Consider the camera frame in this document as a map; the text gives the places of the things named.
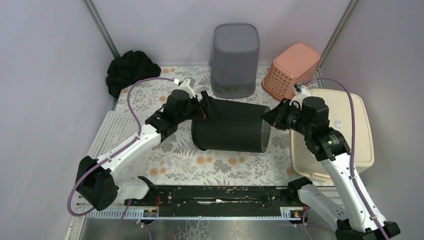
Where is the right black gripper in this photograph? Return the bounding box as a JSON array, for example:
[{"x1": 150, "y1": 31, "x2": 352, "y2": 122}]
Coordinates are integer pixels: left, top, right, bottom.
[{"x1": 259, "y1": 97, "x2": 311, "y2": 137}]

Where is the black round waste bin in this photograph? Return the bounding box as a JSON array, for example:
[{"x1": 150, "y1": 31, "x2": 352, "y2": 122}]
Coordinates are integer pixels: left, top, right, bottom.
[{"x1": 191, "y1": 99, "x2": 271, "y2": 153}]

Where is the pink perforated plastic basket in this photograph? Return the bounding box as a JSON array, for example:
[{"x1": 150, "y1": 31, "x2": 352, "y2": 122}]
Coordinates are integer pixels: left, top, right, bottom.
[{"x1": 261, "y1": 42, "x2": 321, "y2": 101}]

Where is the cream plastic laundry basket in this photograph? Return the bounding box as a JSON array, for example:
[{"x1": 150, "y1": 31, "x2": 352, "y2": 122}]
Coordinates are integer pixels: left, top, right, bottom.
[{"x1": 290, "y1": 88, "x2": 375, "y2": 185}]

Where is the grey ribbed waste bin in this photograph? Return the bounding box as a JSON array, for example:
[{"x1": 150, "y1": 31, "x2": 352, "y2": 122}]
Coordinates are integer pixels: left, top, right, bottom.
[{"x1": 210, "y1": 23, "x2": 260, "y2": 99}]

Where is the white perforated plastic basket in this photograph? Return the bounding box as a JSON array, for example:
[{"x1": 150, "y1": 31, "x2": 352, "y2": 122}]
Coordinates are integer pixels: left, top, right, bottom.
[{"x1": 87, "y1": 111, "x2": 152, "y2": 180}]

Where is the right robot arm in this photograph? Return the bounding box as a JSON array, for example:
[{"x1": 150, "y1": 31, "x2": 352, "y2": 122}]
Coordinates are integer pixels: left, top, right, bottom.
[{"x1": 261, "y1": 96, "x2": 401, "y2": 240}]

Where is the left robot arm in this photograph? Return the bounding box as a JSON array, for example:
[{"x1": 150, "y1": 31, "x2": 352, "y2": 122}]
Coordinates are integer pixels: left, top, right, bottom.
[{"x1": 72, "y1": 89, "x2": 220, "y2": 211}]

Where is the black cloth in corner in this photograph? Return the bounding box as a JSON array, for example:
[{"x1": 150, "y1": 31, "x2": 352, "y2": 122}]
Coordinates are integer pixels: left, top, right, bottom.
[{"x1": 105, "y1": 50, "x2": 162, "y2": 98}]

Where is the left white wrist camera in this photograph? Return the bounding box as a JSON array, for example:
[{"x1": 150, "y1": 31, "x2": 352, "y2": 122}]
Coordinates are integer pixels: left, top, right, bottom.
[{"x1": 173, "y1": 77, "x2": 196, "y2": 98}]

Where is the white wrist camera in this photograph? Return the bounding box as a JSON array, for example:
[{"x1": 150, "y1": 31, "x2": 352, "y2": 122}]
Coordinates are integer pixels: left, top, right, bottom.
[
  {"x1": 289, "y1": 83, "x2": 312, "y2": 110},
  {"x1": 173, "y1": 77, "x2": 196, "y2": 98}
]

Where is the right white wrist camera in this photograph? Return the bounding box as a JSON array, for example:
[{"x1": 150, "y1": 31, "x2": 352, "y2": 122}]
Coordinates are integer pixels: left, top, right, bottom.
[{"x1": 289, "y1": 83, "x2": 312, "y2": 110}]

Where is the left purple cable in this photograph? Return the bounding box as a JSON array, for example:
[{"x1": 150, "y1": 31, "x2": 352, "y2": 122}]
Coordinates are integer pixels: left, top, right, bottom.
[{"x1": 66, "y1": 77, "x2": 176, "y2": 240}]

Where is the purple cable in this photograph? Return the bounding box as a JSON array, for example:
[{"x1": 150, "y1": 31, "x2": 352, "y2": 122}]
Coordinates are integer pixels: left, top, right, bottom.
[
  {"x1": 301, "y1": 77, "x2": 392, "y2": 240},
  {"x1": 66, "y1": 77, "x2": 176, "y2": 240}
]

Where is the aluminium frame rail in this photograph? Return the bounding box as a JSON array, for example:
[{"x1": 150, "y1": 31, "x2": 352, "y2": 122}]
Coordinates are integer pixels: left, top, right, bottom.
[{"x1": 86, "y1": 205, "x2": 303, "y2": 221}]

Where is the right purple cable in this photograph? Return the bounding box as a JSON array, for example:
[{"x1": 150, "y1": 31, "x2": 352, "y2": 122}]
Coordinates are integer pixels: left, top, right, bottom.
[{"x1": 301, "y1": 77, "x2": 392, "y2": 240}]

